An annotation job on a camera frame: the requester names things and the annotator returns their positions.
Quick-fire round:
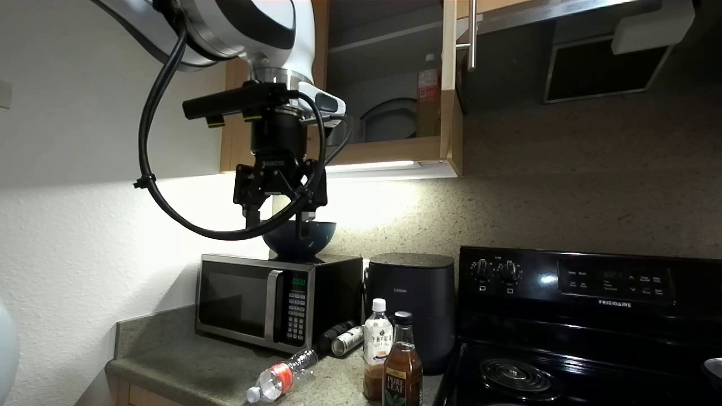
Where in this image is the brown sauce bottle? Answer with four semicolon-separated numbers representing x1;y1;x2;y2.
382;311;422;406

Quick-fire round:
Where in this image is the wooden wall cabinet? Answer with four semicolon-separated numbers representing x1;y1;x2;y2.
220;0;465;181

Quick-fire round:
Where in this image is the black electric stove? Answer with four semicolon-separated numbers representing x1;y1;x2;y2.
433;246;722;406

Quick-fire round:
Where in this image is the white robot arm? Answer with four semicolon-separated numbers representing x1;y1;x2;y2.
92;0;345;240

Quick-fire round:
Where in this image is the lying dark bottle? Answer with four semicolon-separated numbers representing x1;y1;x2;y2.
315;320;363;358

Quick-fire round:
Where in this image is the under cabinet light strip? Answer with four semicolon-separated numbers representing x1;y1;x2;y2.
328;161;416;174

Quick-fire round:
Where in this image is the red bottle in cabinet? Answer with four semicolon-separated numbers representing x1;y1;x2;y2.
417;55;438;139

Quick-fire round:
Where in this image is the dark plate in cabinet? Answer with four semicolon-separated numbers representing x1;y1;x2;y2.
360;97;417;143

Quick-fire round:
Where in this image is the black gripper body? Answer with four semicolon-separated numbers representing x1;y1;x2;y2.
233;112;328;213

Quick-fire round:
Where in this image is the range hood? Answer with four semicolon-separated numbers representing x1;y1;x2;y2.
454;0;698;105

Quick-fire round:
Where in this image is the lying clear plastic bottle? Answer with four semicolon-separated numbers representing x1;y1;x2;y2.
247;349;319;405

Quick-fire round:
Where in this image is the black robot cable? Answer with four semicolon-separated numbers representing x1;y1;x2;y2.
134;27;330;245

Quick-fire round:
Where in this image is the dark blue bowl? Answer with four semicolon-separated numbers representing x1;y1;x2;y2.
264;222;336;260

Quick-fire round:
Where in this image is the white cap drink bottle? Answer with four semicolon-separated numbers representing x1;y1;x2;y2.
362;295;397;405

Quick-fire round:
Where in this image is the silver black microwave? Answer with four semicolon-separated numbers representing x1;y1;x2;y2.
196;255;362;354

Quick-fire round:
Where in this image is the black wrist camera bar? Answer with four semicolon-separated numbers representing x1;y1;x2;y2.
184;81;290;128

